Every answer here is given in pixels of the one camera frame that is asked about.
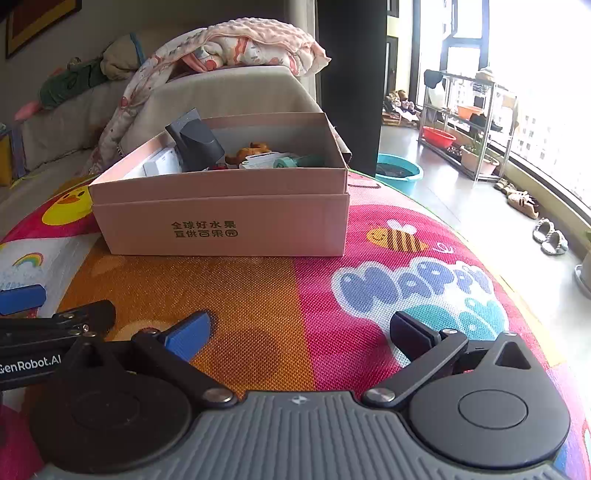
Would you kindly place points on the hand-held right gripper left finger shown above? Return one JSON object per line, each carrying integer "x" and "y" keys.
{"x": 187, "y": 337}

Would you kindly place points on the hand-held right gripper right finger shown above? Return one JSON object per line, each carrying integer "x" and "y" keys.
{"x": 408, "y": 334}

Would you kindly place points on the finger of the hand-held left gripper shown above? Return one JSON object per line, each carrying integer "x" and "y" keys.
{"x": 21, "y": 300}
{"x": 87, "y": 316}

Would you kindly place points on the pink cardboard box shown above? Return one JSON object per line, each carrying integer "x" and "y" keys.
{"x": 221, "y": 217}

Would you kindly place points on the white charger adapter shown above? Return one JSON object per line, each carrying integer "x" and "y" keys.
{"x": 161, "y": 162}

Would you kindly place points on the black cone-shaped nozzle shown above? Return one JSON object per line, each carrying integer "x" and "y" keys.
{"x": 196, "y": 138}

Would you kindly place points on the teal plastic tool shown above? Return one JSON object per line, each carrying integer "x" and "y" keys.
{"x": 295, "y": 161}

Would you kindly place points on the colourful cartoon play mat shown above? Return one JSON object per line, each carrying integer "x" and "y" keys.
{"x": 286, "y": 300}

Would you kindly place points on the yellow cushion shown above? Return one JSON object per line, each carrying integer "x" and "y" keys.
{"x": 4, "y": 161}

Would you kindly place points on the teal plastic basin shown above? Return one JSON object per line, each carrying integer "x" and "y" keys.
{"x": 399, "y": 173}

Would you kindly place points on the grey slipper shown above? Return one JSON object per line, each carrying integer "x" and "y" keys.
{"x": 555, "y": 243}
{"x": 544, "y": 228}

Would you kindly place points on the beige shoe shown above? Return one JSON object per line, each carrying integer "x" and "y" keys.
{"x": 524, "y": 205}

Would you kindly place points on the beige covered sofa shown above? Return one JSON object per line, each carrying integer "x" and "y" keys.
{"x": 60, "y": 120}

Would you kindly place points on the pink soft item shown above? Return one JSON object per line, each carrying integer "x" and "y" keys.
{"x": 27, "y": 110}

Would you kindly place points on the potted plant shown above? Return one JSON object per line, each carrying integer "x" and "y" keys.
{"x": 480, "y": 159}

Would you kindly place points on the white packet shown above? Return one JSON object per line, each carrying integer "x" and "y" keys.
{"x": 261, "y": 160}

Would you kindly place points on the orange toy figure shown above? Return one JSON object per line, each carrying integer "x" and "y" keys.
{"x": 251, "y": 152}

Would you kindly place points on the red plastic basin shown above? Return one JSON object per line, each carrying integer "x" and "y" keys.
{"x": 438, "y": 137}

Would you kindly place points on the green plush toy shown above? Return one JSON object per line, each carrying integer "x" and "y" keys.
{"x": 69, "y": 85}

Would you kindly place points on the orange basin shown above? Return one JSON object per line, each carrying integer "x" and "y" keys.
{"x": 470, "y": 112}

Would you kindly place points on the metal storage rack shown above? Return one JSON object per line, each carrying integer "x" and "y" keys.
{"x": 489, "y": 92}

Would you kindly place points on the black pillar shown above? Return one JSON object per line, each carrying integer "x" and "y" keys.
{"x": 353, "y": 83}

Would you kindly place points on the beige pillow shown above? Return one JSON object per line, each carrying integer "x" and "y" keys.
{"x": 122, "y": 57}

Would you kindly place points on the floral pink blanket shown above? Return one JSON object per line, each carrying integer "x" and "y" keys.
{"x": 240, "y": 46}

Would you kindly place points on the framed wall picture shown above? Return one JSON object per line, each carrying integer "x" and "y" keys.
{"x": 41, "y": 21}

